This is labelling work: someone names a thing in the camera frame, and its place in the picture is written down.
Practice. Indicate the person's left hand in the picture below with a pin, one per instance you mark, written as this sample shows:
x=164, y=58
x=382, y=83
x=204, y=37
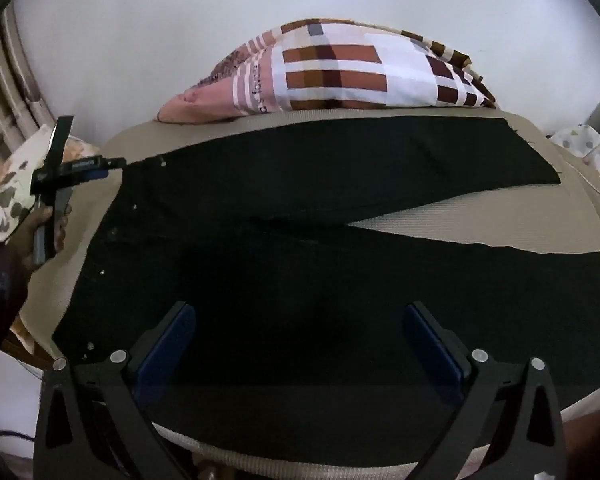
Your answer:
x=47, y=235

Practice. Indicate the person's left forearm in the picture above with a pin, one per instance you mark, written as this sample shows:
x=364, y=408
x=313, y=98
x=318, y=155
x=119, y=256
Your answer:
x=0, y=305

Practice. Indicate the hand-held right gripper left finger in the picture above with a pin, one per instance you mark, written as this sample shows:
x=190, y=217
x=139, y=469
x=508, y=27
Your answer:
x=166, y=355

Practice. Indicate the white window grille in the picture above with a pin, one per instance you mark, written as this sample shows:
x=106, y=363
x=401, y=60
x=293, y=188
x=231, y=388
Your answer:
x=10, y=75

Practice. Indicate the black pants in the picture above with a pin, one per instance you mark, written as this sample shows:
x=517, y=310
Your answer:
x=280, y=285

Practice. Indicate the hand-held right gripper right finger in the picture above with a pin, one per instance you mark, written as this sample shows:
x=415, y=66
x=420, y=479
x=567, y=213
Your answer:
x=432, y=355

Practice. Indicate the red white checkered cloth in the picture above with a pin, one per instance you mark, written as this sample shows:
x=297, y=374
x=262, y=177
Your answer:
x=340, y=70

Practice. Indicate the beige mattress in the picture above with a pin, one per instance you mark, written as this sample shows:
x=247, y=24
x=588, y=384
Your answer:
x=455, y=210

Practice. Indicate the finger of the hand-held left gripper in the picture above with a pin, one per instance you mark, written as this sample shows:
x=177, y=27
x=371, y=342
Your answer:
x=97, y=167

